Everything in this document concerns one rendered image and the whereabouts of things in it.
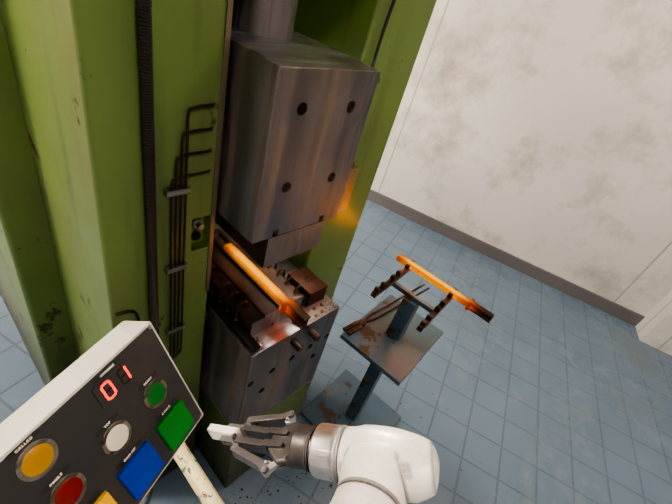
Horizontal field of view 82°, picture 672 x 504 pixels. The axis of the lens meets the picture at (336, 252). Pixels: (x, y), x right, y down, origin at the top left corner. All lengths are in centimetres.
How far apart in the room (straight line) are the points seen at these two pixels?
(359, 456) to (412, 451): 8
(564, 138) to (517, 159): 37
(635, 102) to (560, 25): 78
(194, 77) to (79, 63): 19
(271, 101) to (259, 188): 18
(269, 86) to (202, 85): 14
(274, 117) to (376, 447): 60
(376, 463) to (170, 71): 74
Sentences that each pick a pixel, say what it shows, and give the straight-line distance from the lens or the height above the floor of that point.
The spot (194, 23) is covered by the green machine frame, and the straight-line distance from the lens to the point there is 81.
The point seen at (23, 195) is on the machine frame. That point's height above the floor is 116.
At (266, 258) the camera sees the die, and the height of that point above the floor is 123.
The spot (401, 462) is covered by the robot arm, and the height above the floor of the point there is 130.
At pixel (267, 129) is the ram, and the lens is 79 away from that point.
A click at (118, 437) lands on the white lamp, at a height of 109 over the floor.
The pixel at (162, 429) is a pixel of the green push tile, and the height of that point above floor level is 103.
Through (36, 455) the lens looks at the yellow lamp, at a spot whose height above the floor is 117.
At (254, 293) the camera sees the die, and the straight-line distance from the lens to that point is 124.
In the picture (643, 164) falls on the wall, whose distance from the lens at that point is 382.
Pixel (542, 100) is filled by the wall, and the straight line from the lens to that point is 364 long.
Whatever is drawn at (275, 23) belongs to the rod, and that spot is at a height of 172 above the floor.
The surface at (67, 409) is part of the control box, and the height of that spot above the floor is 119.
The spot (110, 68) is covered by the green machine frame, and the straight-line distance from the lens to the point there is 77.
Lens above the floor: 185
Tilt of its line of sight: 35 degrees down
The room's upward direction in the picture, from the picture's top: 18 degrees clockwise
